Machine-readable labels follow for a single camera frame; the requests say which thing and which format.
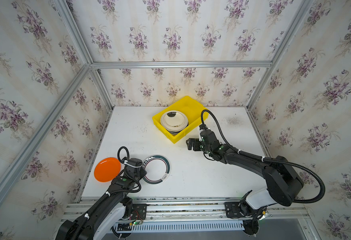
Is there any cream plate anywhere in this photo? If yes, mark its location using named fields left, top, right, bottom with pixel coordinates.
left=160, top=111, right=189, bottom=132

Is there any translucent white plate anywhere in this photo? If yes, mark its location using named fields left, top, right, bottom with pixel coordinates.
left=165, top=128, right=185, bottom=136

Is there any green rim plate under arm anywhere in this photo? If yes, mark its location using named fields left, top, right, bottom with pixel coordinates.
left=142, top=155, right=170, bottom=185

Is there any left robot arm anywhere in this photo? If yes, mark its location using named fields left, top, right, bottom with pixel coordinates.
left=55, top=158, right=146, bottom=240

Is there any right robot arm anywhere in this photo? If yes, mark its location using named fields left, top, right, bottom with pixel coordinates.
left=186, top=130, right=304, bottom=215

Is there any yellow plastic bin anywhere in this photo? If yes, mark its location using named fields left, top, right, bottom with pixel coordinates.
left=152, top=96, right=206, bottom=144

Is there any orange plate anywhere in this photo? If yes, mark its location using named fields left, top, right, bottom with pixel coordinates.
left=94, top=157, right=121, bottom=183

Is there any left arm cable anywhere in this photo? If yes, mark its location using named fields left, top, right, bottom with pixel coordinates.
left=117, top=146, right=131, bottom=169

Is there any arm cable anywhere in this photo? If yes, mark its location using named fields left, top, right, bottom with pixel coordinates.
left=200, top=109, right=326, bottom=204
left=117, top=146, right=131, bottom=169

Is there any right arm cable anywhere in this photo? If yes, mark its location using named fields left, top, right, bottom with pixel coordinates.
left=200, top=109, right=326, bottom=204

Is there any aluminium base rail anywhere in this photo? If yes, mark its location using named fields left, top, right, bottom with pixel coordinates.
left=58, top=199, right=315, bottom=239

